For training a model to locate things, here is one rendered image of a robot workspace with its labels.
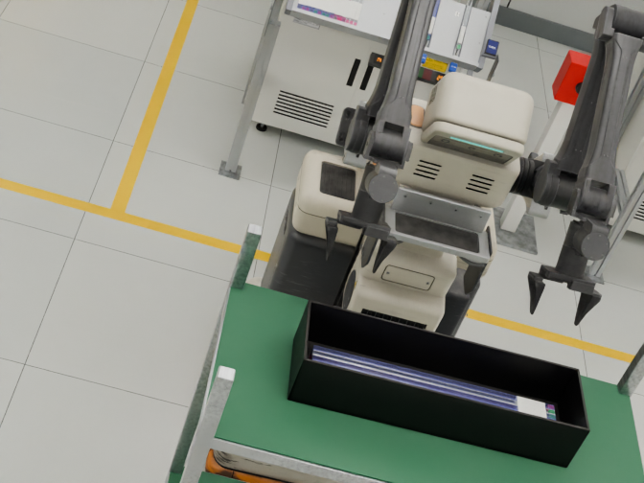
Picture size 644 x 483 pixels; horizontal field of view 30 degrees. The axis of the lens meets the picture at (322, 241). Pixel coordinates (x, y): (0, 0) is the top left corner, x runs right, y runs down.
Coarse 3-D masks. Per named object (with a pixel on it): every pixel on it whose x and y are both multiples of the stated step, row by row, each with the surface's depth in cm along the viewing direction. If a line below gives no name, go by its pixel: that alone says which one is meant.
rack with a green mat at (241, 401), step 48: (240, 288) 249; (240, 336) 238; (288, 336) 242; (240, 384) 228; (288, 384) 232; (624, 384) 258; (192, 432) 276; (240, 432) 219; (288, 432) 222; (336, 432) 226; (384, 432) 229; (624, 432) 250; (192, 480) 223; (240, 480) 289; (336, 480) 220; (384, 480) 220; (432, 480) 223; (480, 480) 227; (528, 480) 231; (576, 480) 235; (624, 480) 239
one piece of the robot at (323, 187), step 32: (320, 160) 320; (320, 192) 309; (352, 192) 314; (288, 224) 319; (320, 224) 310; (288, 256) 317; (320, 256) 317; (352, 256) 316; (288, 288) 324; (320, 288) 323
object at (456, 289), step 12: (456, 276) 308; (456, 288) 304; (456, 300) 303; (468, 300) 304; (360, 312) 290; (372, 312) 290; (456, 312) 306; (408, 324) 292; (420, 324) 292; (444, 324) 308; (456, 324) 308
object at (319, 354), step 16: (320, 352) 235; (336, 352) 236; (352, 368) 234; (368, 368) 235; (384, 368) 237; (400, 368) 238; (416, 384) 236; (432, 384) 237; (448, 384) 238; (464, 384) 240; (480, 400) 238; (496, 400) 239; (512, 400) 240; (528, 400) 242; (544, 416) 239
